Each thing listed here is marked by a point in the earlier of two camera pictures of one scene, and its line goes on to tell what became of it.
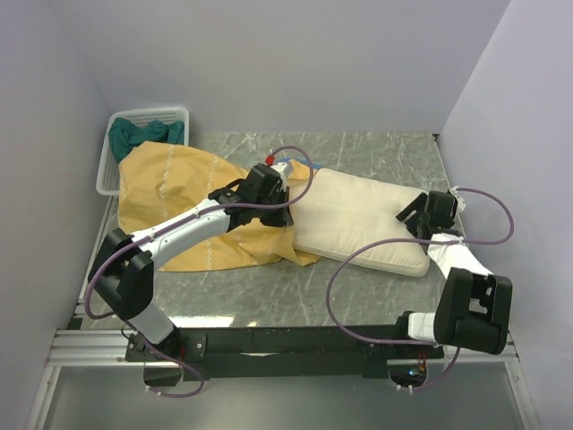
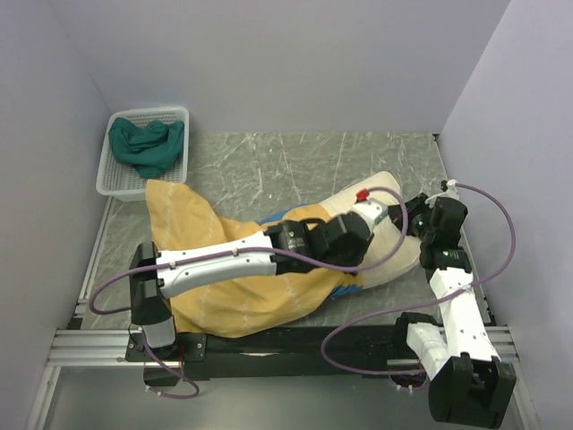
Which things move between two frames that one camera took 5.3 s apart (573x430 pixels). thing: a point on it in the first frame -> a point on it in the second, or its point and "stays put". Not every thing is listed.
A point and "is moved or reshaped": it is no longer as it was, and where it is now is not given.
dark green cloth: x=124 y=136 stays put
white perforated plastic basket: x=107 y=172 stays put
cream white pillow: x=337 y=213 is moved or reshaped
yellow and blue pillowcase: x=157 y=181 -> x=249 y=305
